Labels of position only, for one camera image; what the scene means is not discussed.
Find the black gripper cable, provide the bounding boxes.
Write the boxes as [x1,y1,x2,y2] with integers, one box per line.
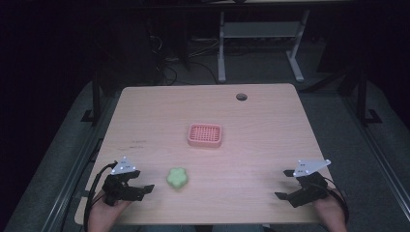
[82,161,118,232]
[324,177,351,225]

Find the aluminium floor rail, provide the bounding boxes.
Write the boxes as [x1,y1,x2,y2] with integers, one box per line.
[339,95,410,211]
[40,96,112,232]

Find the person's left hand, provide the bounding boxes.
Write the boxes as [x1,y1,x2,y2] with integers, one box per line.
[87,192,132,232]

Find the pink slotted soap dish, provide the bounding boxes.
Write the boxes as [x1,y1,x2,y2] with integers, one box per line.
[187,123,223,149]

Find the green flower-shaped soap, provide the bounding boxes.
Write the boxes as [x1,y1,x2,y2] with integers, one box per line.
[165,166,190,189]

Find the white metal desk frame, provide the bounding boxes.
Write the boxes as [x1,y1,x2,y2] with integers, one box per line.
[217,9,311,84]

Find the black metal stand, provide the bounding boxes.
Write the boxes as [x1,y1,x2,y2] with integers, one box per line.
[80,72,104,126]
[355,68,384,126]

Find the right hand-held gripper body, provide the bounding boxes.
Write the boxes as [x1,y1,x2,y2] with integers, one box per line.
[289,159,332,209]

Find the tangle of floor cables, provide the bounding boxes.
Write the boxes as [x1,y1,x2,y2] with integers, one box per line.
[145,30,220,86]

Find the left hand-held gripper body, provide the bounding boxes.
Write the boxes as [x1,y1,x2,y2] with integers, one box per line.
[102,156,145,207]

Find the person's right hand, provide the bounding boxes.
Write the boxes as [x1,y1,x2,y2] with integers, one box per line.
[312,188,348,232]

